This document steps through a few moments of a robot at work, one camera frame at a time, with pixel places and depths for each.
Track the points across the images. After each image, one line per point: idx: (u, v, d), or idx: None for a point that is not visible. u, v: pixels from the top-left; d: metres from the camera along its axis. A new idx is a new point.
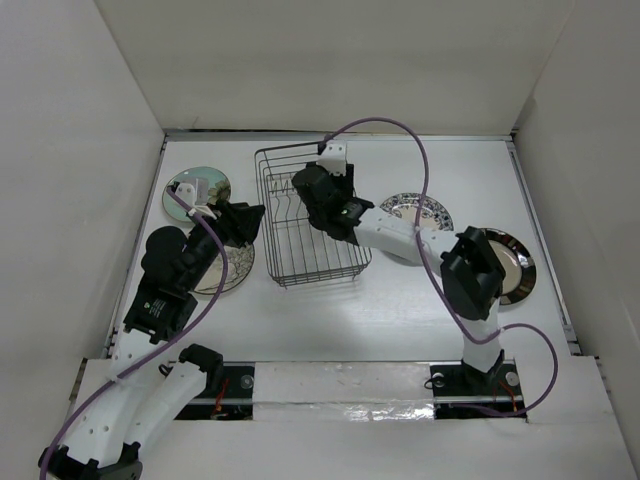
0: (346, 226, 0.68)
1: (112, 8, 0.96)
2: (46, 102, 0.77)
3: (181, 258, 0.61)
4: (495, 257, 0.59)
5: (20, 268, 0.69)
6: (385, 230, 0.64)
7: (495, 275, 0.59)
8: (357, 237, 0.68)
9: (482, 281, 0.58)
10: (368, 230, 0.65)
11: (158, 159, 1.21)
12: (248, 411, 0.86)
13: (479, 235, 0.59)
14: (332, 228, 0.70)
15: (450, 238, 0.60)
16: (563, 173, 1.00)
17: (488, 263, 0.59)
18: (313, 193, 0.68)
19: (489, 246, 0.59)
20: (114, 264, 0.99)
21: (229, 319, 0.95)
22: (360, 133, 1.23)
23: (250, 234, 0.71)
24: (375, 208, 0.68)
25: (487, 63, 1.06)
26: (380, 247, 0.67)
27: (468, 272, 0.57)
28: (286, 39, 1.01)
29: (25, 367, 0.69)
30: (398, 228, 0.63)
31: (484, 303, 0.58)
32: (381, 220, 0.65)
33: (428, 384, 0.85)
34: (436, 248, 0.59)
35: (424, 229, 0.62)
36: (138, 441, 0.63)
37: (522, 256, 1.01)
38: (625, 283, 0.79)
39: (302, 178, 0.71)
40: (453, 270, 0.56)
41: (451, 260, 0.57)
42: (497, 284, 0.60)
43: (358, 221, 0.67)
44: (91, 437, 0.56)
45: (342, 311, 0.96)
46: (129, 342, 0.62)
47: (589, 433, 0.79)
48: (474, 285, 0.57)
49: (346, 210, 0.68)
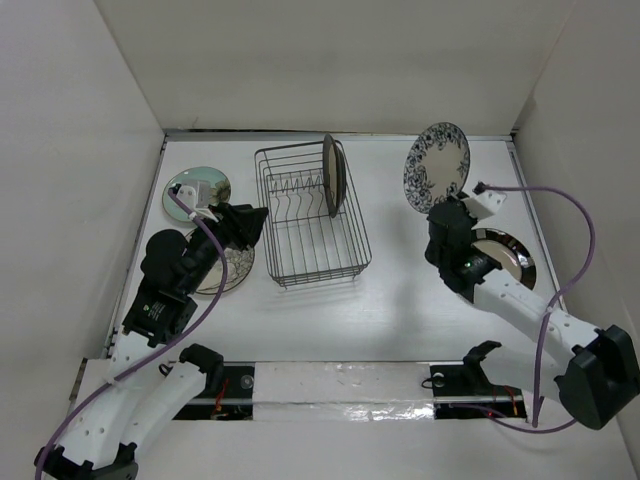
0: (466, 279, 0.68)
1: (113, 9, 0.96)
2: (46, 106, 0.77)
3: (181, 262, 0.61)
4: (635, 368, 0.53)
5: (19, 269, 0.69)
6: (510, 297, 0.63)
7: (628, 387, 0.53)
8: (475, 292, 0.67)
9: (611, 391, 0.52)
10: (492, 289, 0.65)
11: (158, 159, 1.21)
12: (248, 411, 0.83)
13: (624, 337, 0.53)
14: (448, 273, 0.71)
15: (586, 331, 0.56)
16: (564, 172, 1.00)
17: (626, 372, 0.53)
18: (450, 238, 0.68)
19: (632, 356, 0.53)
20: (115, 265, 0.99)
21: (229, 319, 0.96)
22: (359, 133, 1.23)
23: (252, 236, 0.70)
24: (503, 271, 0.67)
25: (487, 62, 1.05)
26: (505, 316, 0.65)
27: (600, 375, 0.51)
28: (286, 39, 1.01)
29: (25, 368, 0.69)
30: (526, 300, 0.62)
31: (609, 412, 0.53)
32: (508, 286, 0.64)
33: (428, 384, 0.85)
34: (567, 339, 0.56)
35: (557, 311, 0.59)
36: (134, 441, 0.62)
37: (522, 256, 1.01)
38: (627, 284, 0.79)
39: (444, 215, 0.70)
40: (584, 370, 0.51)
41: (585, 359, 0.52)
42: (624, 397, 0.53)
43: (481, 279, 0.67)
44: (86, 439, 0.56)
45: (343, 311, 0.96)
46: (127, 344, 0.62)
47: (589, 435, 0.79)
48: (601, 391, 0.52)
49: (470, 263, 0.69)
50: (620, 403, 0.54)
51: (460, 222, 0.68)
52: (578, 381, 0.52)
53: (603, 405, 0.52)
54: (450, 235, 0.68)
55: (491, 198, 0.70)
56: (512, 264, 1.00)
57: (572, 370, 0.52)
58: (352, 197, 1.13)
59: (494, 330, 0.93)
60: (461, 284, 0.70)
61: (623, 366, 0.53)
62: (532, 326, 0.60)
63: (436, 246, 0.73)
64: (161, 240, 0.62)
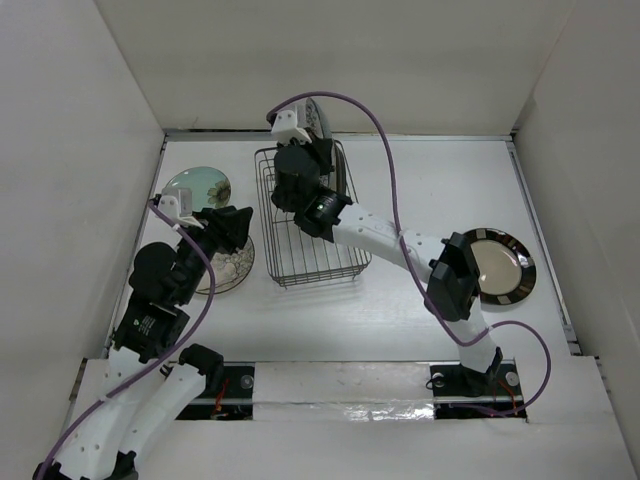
0: (323, 223, 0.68)
1: (112, 9, 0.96)
2: (45, 106, 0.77)
3: (172, 275, 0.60)
4: (474, 261, 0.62)
5: (19, 270, 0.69)
6: (367, 231, 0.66)
7: (475, 281, 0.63)
8: (335, 236, 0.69)
9: (462, 285, 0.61)
10: (348, 231, 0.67)
11: (159, 159, 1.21)
12: (248, 411, 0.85)
13: (463, 240, 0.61)
14: (303, 221, 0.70)
15: (435, 244, 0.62)
16: (563, 172, 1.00)
17: (468, 267, 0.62)
18: (302, 183, 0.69)
19: (471, 252, 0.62)
20: (115, 265, 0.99)
21: (229, 319, 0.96)
22: (360, 133, 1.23)
23: (240, 238, 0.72)
24: (353, 206, 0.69)
25: (488, 61, 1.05)
26: (368, 249, 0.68)
27: (453, 279, 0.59)
28: (284, 38, 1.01)
29: (25, 368, 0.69)
30: (379, 230, 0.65)
31: (464, 305, 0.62)
32: (362, 220, 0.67)
33: (428, 385, 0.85)
34: (424, 256, 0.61)
35: (409, 233, 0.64)
36: (134, 449, 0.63)
37: (522, 256, 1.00)
38: (627, 284, 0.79)
39: (290, 163, 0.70)
40: (442, 279, 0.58)
41: (439, 269, 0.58)
42: (473, 289, 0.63)
43: (336, 220, 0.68)
44: (82, 455, 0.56)
45: (342, 311, 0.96)
46: (119, 359, 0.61)
47: (588, 434, 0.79)
48: (458, 293, 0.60)
49: (321, 205, 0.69)
50: (470, 294, 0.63)
51: (309, 168, 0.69)
52: (437, 291, 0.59)
53: (460, 304, 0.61)
54: (300, 182, 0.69)
55: (281, 118, 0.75)
56: (512, 265, 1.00)
57: (435, 283, 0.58)
58: (352, 197, 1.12)
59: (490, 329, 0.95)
60: (318, 228, 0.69)
61: (465, 261, 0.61)
62: (396, 254, 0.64)
63: (285, 196, 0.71)
64: (148, 253, 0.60)
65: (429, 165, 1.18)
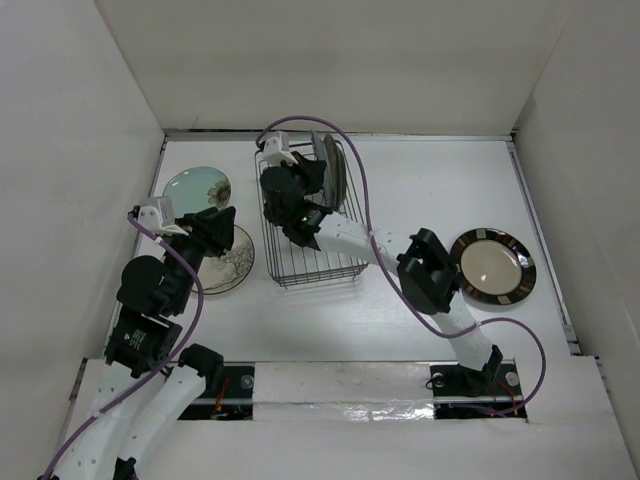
0: (308, 233, 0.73)
1: (112, 9, 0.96)
2: (45, 106, 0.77)
3: (160, 290, 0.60)
4: (446, 254, 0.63)
5: (19, 270, 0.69)
6: (344, 235, 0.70)
7: (451, 274, 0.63)
8: (318, 243, 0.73)
9: (435, 279, 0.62)
10: (328, 236, 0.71)
11: (159, 159, 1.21)
12: (248, 411, 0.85)
13: (431, 235, 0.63)
14: (292, 232, 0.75)
15: (404, 241, 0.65)
16: (563, 172, 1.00)
17: (440, 261, 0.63)
18: (285, 200, 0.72)
19: (441, 246, 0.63)
20: (116, 264, 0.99)
21: (229, 319, 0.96)
22: (360, 133, 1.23)
23: (226, 239, 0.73)
24: (333, 215, 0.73)
25: (488, 61, 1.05)
26: (348, 252, 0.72)
27: (423, 272, 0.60)
28: (285, 38, 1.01)
29: (24, 369, 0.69)
30: (355, 233, 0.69)
31: (442, 299, 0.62)
32: (339, 225, 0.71)
33: (428, 385, 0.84)
34: (392, 252, 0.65)
35: (380, 232, 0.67)
36: (133, 456, 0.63)
37: (522, 256, 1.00)
38: (627, 284, 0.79)
39: (272, 180, 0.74)
40: (408, 271, 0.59)
41: (406, 262, 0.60)
42: (451, 282, 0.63)
43: (318, 227, 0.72)
44: (79, 470, 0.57)
45: (343, 311, 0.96)
46: (113, 374, 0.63)
47: (588, 435, 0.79)
48: (430, 286, 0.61)
49: (307, 217, 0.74)
50: (449, 288, 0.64)
51: (290, 185, 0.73)
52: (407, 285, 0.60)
53: (436, 297, 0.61)
54: (283, 198, 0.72)
55: (270, 142, 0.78)
56: (511, 265, 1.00)
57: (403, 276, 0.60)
58: (352, 197, 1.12)
59: (490, 329, 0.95)
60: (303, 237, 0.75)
61: (435, 256, 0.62)
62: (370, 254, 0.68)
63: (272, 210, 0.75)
64: (136, 266, 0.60)
65: (429, 165, 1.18)
